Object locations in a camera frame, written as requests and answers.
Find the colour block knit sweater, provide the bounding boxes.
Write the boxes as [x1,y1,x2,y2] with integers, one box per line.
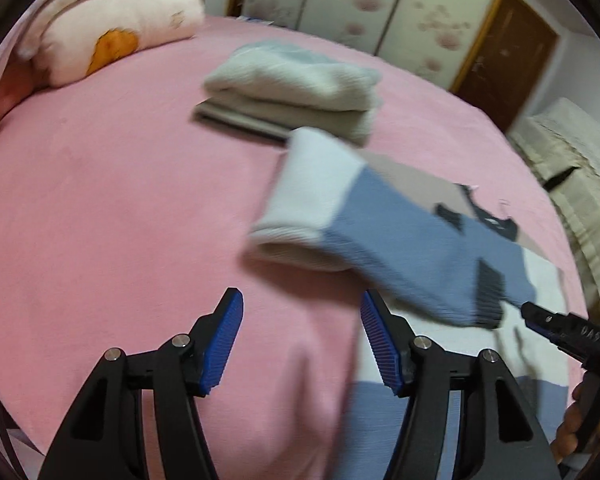
[249,127,571,480]

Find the folded grey knit clothes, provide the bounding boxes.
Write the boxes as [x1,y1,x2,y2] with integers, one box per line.
[195,41,381,146]

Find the person's right hand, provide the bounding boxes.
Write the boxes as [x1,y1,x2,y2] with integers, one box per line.
[550,382,600,464]

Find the cream lace covered furniture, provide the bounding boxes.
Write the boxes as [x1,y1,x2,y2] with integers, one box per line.
[507,98,600,316]

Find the pink bed blanket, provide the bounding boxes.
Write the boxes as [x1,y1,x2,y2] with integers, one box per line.
[0,18,585,479]

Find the dark brown wooden door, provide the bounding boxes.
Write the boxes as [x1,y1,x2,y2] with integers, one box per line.
[455,0,558,131]

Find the floral sliding wardrobe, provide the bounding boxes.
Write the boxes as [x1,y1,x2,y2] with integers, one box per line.
[227,0,501,92]

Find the folded pink quilt stack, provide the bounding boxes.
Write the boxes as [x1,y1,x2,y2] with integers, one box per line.
[0,0,204,88]

